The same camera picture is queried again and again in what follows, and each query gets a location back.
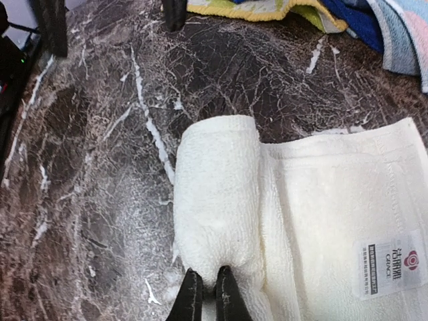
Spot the light blue dotted towel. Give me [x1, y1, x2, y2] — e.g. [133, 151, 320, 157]
[347, 0, 428, 94]

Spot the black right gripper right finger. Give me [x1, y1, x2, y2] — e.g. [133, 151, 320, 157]
[215, 265, 253, 321]

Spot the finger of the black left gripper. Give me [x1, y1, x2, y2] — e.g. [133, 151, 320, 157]
[38, 0, 68, 57]
[162, 0, 187, 32]

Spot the black table front rail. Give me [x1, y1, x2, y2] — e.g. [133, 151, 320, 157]
[1, 33, 42, 185]

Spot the cream white embroidered towel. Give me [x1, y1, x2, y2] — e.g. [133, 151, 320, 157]
[173, 116, 427, 320]

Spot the yellow white cloth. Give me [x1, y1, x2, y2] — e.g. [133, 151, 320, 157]
[187, 0, 348, 33]

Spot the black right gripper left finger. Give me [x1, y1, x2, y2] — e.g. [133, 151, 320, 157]
[166, 268, 203, 321]

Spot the dark blue towel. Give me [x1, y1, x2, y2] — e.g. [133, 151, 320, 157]
[230, 0, 385, 54]

